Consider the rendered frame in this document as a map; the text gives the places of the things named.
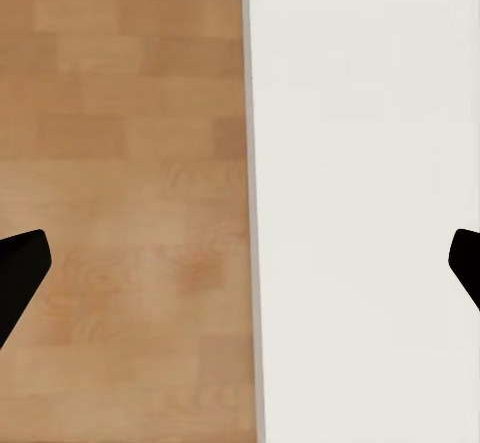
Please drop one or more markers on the sliding door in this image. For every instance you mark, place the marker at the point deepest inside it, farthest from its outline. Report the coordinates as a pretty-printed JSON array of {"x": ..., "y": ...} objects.
[{"x": 123, "y": 136}]

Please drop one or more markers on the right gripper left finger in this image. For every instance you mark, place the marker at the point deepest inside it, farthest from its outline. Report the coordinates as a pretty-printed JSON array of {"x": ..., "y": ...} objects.
[{"x": 25, "y": 260}]

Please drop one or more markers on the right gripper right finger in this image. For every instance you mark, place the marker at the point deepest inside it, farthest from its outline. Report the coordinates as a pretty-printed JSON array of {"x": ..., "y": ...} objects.
[{"x": 464, "y": 259}]

